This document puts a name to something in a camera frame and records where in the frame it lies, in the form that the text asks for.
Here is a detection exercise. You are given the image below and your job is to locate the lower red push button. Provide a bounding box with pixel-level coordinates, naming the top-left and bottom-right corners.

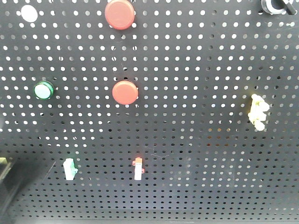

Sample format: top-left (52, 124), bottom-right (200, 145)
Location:
top-left (112, 80), bottom-right (138, 105)

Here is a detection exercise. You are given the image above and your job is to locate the black perforated pegboard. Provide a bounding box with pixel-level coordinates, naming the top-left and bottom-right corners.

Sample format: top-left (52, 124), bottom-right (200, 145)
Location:
top-left (0, 0), bottom-right (299, 224)

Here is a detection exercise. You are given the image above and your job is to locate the green push button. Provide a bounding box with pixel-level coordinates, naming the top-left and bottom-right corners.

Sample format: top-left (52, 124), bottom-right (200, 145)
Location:
top-left (33, 81), bottom-right (55, 100)

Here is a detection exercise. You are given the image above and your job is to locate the upper red push button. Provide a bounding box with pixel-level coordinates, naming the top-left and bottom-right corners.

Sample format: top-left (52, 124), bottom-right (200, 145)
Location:
top-left (105, 0), bottom-right (135, 30)

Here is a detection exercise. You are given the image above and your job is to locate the green toggle switch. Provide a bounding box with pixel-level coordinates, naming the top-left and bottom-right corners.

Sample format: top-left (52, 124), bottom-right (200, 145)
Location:
top-left (63, 158), bottom-right (78, 181)

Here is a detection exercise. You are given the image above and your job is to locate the red push button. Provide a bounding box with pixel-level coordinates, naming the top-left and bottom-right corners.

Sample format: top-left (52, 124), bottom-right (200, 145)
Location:
top-left (112, 80), bottom-right (138, 105)
top-left (105, 0), bottom-right (135, 30)

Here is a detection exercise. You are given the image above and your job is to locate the red toggle switch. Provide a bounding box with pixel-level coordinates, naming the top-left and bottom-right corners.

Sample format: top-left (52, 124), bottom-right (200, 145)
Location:
top-left (132, 157), bottom-right (145, 181)

